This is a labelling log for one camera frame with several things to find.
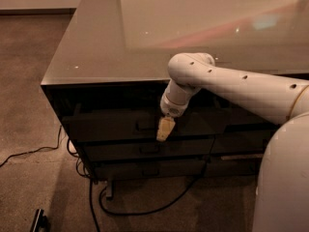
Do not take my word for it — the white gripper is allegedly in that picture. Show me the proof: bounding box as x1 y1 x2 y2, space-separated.
156 94 187 142

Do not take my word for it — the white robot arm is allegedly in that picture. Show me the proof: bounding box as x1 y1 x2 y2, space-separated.
156 53 309 232

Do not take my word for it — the dark glossy drawer cabinet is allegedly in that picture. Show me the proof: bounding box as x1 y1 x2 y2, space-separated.
42 0 309 179

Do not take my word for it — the black object on floor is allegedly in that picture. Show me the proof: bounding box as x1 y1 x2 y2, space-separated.
30 209 49 232

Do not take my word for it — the thick black floor cable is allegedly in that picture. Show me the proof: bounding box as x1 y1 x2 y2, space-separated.
88 174 207 232

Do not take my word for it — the thin black floor cable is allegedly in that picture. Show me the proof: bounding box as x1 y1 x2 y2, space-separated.
0 125 64 168

